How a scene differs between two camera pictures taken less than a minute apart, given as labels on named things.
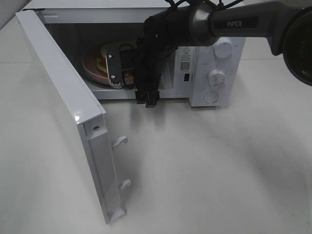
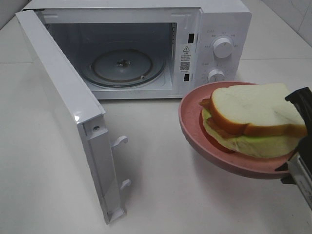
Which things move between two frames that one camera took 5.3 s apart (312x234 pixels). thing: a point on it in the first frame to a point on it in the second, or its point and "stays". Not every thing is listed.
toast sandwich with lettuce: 102,63 to 253,121
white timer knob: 217,78 stays
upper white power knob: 223,48 stays
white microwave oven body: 102,38 stays
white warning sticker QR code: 185,58 stays
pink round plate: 89,63 to 191,119
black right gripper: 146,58 to 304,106
